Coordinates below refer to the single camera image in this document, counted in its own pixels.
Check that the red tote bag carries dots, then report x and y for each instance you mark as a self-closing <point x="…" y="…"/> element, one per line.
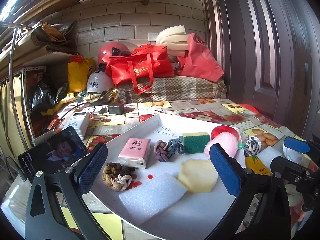
<point x="148" y="61"/>

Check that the red plush ball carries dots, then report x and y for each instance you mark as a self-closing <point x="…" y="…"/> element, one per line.
<point x="219" y="129"/>

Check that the pink tissue pack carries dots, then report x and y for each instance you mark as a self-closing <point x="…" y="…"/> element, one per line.
<point x="135" y="153"/>

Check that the plaid covered bench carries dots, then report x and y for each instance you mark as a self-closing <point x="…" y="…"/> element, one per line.
<point x="173" y="88"/>

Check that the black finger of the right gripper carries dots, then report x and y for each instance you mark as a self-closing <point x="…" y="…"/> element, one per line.
<point x="296" y="145"/>
<point x="290" y="171"/>

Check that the yellow green scouring sponge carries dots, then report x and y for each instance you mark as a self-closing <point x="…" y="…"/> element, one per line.
<point x="195" y="142"/>

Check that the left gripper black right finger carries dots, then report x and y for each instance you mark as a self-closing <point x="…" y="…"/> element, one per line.
<point x="272" y="217"/>

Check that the black plastic bag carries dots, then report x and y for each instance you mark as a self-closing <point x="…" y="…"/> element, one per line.
<point x="45" y="96"/>

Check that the yellow shopping bag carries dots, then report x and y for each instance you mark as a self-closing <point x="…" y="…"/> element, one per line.
<point x="79" y="69"/>

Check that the smartphone showing video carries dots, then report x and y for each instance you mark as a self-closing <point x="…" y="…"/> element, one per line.
<point x="54" y="154"/>

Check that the cream foam roll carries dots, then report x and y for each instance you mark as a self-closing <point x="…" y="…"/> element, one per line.
<point x="175" y="39"/>

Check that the fruit pattern tablecloth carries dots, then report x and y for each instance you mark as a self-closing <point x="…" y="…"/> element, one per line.
<point x="107" y="126"/>

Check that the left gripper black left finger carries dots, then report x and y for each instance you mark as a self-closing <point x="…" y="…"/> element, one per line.
<point x="44" y="218"/>

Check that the yellow bamboo tissue pack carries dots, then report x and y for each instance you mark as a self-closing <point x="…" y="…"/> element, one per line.
<point x="255" y="164"/>

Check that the white power bank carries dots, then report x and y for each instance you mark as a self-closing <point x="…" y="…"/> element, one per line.
<point x="79" y="121"/>

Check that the red bag beside table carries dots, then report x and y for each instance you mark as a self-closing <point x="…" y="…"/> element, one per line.
<point x="249" y="107"/>

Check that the white cardboard tray box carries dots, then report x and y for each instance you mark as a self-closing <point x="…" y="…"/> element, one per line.
<point x="195" y="215"/>

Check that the red helmet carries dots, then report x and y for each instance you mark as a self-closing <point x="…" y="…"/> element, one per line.
<point x="112" y="49"/>

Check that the thick white foam slab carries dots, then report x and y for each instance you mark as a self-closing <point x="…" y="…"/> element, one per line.
<point x="152" y="198"/>

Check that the black white cow-print cloth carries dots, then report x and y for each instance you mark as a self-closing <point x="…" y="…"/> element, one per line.
<point x="252" y="146"/>

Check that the red paper bag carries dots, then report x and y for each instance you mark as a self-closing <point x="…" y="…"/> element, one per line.
<point x="199" y="61"/>

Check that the white helmet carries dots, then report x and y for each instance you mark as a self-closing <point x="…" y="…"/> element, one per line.
<point x="99" y="82"/>

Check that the small black box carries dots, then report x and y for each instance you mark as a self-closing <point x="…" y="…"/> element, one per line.
<point x="116" y="108"/>

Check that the white foam block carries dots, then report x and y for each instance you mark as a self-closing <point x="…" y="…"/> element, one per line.
<point x="267" y="155"/>

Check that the cream hexagonal sponge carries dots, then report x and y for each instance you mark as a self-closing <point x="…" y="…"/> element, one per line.
<point x="198" y="176"/>

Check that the person's right hand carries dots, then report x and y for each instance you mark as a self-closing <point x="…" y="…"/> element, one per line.
<point x="304" y="215"/>

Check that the pink fluffy pouch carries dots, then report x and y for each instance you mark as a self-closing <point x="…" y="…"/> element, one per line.
<point x="227" y="141"/>

